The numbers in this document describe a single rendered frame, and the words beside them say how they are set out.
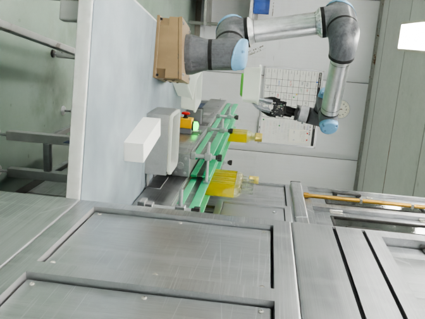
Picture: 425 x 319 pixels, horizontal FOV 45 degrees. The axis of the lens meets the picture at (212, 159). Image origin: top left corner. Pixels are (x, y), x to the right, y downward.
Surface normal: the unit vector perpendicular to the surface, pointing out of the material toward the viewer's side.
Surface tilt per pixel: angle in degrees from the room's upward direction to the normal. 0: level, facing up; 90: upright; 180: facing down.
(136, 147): 90
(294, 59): 90
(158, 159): 90
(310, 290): 90
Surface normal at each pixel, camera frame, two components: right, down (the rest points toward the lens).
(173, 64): -0.10, 0.07
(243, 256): 0.07, -0.97
